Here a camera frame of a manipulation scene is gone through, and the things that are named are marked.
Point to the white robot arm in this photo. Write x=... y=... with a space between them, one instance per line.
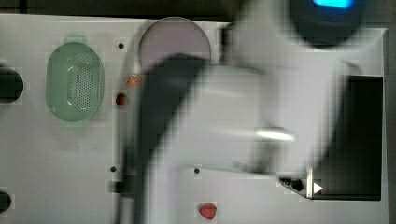
x=222 y=134

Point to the black toaster oven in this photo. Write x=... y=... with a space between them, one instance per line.
x=352 y=165

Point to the orange slice toy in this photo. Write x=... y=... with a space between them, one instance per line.
x=133 y=81

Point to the small red tomato toy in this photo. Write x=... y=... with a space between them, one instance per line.
x=122 y=99

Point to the lilac round plate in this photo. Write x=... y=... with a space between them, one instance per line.
x=170 y=36

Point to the red strawberry toy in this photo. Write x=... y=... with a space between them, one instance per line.
x=208 y=210

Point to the green perforated colander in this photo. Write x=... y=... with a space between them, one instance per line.
x=75 y=80

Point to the black round pot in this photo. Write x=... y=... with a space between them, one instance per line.
x=11 y=85

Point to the dark round object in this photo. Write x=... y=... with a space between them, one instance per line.
x=5 y=201

